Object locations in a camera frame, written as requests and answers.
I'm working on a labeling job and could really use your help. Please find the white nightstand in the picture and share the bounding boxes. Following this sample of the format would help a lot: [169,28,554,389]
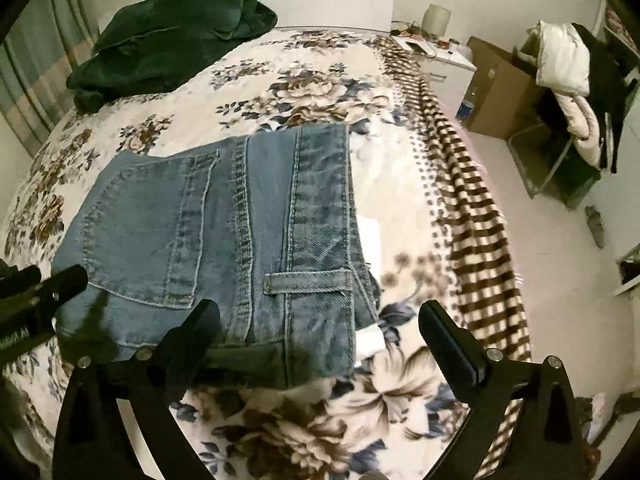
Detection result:
[390,34,478,121]

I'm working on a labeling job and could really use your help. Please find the metal frame chair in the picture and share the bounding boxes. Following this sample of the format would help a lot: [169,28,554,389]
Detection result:
[505,110,601,208]

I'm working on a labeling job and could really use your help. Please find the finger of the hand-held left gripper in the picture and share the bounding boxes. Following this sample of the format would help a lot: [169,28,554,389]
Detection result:
[32,265,90,322]
[0,265,43,308]

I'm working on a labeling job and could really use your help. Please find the cardboard box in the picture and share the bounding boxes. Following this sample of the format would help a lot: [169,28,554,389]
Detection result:
[465,36,546,140]

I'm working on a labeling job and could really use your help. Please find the folded white pants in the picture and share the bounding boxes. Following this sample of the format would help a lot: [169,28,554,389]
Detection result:
[357,217,386,358]

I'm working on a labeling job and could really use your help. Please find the plastic water bottle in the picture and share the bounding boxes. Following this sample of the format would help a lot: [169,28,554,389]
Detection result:
[457,87,476,123]

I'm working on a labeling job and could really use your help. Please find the black jacket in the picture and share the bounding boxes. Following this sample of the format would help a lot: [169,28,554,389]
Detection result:
[570,22,628,173]

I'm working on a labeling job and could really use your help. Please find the green box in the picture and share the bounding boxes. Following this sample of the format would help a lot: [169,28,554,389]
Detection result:
[555,160,598,206]

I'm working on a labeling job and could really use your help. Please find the white jacket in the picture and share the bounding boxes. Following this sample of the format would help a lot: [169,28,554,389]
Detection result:
[536,20,592,96]

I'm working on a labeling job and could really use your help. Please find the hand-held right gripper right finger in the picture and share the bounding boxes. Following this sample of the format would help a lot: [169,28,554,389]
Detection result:
[419,301,586,480]

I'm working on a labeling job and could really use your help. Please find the striped curtain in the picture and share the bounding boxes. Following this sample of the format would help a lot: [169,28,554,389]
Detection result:
[0,0,96,146]

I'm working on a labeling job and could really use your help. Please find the blue denim pants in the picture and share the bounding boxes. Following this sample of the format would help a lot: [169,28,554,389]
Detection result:
[50,122,383,391]

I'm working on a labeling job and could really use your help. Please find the pair of grey shoes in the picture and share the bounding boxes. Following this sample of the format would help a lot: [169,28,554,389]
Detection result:
[585,206,606,248]

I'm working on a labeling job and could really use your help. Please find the dark green blanket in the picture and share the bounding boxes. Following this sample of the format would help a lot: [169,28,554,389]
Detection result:
[66,0,279,113]

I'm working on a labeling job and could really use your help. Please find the white cylindrical lamp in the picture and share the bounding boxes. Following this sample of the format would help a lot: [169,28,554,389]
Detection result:
[421,4,452,36]

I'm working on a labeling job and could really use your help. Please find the bed with floral sheet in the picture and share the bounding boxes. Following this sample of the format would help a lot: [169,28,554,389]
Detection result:
[0,27,533,480]

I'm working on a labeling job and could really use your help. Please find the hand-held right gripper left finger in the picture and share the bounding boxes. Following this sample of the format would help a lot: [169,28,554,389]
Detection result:
[52,299,221,480]

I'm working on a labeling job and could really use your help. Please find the pale pink padded coat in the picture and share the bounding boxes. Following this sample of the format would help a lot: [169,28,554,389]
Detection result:
[557,91,603,168]

